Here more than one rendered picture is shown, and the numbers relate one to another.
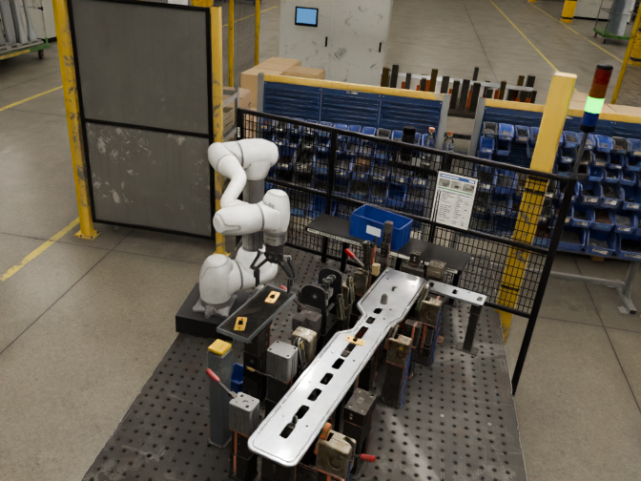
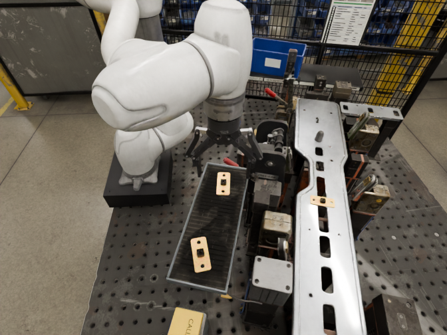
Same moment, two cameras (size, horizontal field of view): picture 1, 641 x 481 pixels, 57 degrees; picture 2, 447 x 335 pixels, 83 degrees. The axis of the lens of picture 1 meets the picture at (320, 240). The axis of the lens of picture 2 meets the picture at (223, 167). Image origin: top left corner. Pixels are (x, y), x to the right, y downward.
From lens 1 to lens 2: 1.76 m
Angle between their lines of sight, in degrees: 23
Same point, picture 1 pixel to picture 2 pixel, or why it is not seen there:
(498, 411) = (434, 217)
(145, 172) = (45, 48)
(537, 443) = not seen: hidden behind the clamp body
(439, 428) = (401, 256)
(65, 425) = (44, 282)
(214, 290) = (136, 163)
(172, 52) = not seen: outside the picture
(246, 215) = (173, 73)
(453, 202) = (348, 18)
